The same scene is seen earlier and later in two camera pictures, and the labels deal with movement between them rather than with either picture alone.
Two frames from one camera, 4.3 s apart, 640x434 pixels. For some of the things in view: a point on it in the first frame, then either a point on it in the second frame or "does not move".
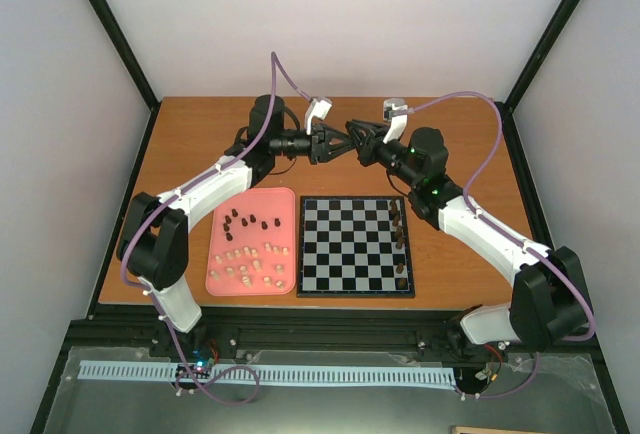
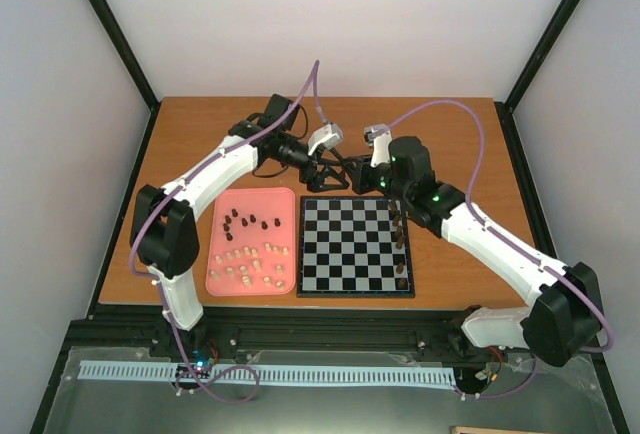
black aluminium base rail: [133, 329] does not move
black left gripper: [321, 144] → [315, 183]
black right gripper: [366, 146] → [358, 173]
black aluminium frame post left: [113, 27] does not move
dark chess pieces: [401, 283] does not move
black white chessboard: [354, 246] does not move
